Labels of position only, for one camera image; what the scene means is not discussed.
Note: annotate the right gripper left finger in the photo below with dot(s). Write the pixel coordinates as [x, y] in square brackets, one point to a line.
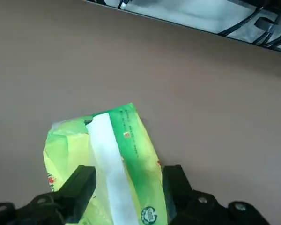
[79, 182]

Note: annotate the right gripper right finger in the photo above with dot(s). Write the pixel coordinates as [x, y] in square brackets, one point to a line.
[178, 185]

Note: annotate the white tissue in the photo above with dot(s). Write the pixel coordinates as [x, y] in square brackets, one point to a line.
[107, 150]

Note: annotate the green tissue pack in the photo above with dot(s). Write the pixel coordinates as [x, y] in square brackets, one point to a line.
[135, 150]

